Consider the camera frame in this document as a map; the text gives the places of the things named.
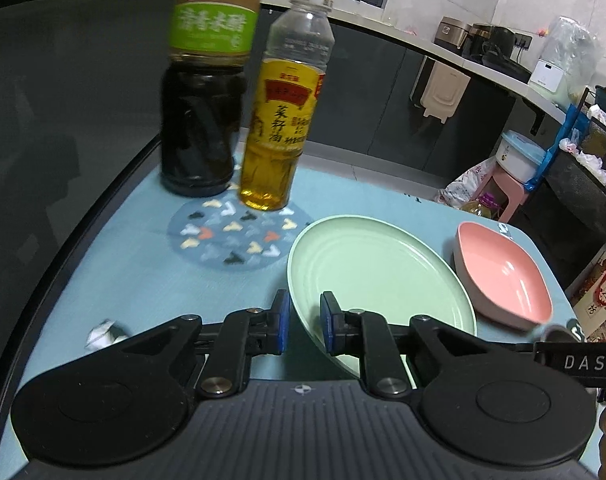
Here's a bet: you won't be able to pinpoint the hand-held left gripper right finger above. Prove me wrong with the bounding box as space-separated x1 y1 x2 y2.
320 291 514 397

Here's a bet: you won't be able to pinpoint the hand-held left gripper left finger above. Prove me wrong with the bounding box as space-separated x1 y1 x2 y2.
125 289 291 397

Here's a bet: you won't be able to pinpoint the green plate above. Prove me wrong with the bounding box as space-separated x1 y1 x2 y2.
286 215 478 378

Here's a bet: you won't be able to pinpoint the round patterned coaster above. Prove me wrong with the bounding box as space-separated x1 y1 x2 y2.
169 197 311 272

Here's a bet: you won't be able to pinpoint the pink square bowl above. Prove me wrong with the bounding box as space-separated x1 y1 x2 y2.
454 221 554 332

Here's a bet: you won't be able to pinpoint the teal printed tablecloth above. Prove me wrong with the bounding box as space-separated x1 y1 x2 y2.
0 152 598 480

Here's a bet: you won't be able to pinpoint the black mesh cart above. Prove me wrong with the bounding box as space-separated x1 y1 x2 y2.
510 120 606 261

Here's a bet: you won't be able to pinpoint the crumpled white paper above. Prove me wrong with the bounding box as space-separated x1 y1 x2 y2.
84 319 128 352

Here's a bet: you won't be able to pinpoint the yellow oil jug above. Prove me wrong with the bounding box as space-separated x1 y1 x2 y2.
460 192 498 220

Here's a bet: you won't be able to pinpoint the pink plastic stool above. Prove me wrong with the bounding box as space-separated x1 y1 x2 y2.
485 162 534 221

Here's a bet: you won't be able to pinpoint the printed plastic bag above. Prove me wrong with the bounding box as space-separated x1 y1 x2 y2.
443 157 498 208

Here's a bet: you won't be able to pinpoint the yellow cooking oil bottle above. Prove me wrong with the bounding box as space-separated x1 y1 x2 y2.
239 0 337 212

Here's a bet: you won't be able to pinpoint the white plastic bag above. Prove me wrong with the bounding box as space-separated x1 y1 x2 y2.
559 130 606 186

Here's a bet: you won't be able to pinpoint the white container with blue lid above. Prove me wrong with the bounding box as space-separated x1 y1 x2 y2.
496 130 546 183

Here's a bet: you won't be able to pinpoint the dark vinegar bottle green label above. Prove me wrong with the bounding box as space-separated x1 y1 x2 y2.
160 0 266 197

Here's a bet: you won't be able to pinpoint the kitchen counter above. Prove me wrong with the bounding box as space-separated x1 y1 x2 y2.
260 0 574 161

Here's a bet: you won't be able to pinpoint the beige hanging trash bin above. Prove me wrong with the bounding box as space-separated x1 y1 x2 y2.
409 55 471 123

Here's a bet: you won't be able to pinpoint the flat black appliance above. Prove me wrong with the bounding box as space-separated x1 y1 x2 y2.
483 52 532 83

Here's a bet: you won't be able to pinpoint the white appliance with plastic cover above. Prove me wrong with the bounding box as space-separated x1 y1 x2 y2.
528 16 604 108

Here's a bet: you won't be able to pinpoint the silver rice cooker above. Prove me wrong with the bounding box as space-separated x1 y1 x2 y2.
434 16 472 53

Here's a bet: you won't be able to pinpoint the black air fryer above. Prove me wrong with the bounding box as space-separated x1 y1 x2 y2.
463 23 518 63

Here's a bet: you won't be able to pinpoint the paper gift bag red handles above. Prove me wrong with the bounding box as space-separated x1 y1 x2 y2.
570 247 606 341

